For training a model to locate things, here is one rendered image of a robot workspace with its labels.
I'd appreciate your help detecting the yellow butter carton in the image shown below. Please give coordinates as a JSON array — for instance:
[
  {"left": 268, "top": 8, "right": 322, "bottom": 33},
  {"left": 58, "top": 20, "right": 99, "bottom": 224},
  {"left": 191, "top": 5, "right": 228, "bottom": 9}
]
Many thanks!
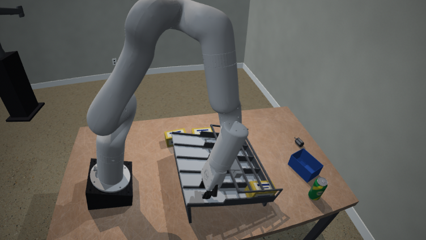
[
  {"left": 164, "top": 128, "right": 186, "bottom": 147},
  {"left": 244, "top": 181, "right": 277, "bottom": 198},
  {"left": 192, "top": 127, "right": 212, "bottom": 134}
]

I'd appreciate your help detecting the green and yellow drink can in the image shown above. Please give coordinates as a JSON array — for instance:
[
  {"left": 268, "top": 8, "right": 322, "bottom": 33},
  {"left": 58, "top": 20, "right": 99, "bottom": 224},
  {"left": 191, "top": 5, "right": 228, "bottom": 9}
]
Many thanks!
[{"left": 308, "top": 177, "right": 327, "bottom": 200}]

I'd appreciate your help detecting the blue open bin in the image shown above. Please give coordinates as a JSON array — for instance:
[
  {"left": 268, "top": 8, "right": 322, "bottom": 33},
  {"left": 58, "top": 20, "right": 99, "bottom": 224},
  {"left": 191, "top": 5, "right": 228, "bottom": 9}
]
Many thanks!
[{"left": 288, "top": 148, "right": 323, "bottom": 183}]

